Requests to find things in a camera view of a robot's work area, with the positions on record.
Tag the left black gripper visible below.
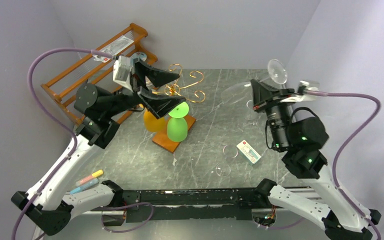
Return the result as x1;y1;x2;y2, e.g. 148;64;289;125
106;59;189;119

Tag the clear wine glass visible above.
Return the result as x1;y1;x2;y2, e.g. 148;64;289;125
145;76;155;90
215;144;238;177
221;59;288;105

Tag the orange plastic wine glass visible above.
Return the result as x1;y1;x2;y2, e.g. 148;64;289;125
143;110;166;133

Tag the green plastic wine glass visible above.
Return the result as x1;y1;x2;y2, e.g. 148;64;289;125
166;102;190;142

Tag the clear wine glass front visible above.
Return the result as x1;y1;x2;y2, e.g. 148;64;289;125
215;144;238;177

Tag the clear wine glass back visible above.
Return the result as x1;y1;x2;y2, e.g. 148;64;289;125
145;76;155;90

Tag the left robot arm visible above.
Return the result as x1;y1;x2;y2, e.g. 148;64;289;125
11;57;185;236

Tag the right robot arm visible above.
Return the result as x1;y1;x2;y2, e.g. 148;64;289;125
250;79;381;240

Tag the wooden shelf rack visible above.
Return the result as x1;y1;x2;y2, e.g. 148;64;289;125
41;23;158;125

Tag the blue white packaged item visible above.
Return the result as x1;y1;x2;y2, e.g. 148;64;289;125
130;51;148;64

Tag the white packaged item top shelf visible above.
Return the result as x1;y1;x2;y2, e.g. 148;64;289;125
99;35;134;56

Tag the small white red box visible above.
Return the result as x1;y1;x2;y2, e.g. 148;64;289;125
236;140;262;165

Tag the yellow highlighter pen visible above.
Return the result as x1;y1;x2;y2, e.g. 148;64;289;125
91;169;104;178

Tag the blue highlighter pen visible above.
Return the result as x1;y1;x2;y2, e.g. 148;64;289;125
69;178;99;195

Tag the pink highlighter pen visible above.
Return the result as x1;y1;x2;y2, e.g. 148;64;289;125
75;175;95;187

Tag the gold wire glass rack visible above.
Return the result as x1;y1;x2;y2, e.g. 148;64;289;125
151;63;207;154

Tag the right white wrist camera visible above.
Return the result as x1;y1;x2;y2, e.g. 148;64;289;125
280;80;320;103

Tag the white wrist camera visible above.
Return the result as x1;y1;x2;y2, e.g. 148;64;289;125
280;80;320;103
113;55;134;91

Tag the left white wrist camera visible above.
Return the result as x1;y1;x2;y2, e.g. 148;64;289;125
113;55;134;91

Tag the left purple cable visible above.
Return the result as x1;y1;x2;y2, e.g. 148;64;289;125
11;47;115;240

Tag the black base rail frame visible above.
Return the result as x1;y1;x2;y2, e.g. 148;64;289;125
119;187;272;223

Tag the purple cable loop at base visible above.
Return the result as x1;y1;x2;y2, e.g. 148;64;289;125
100;202;155;234

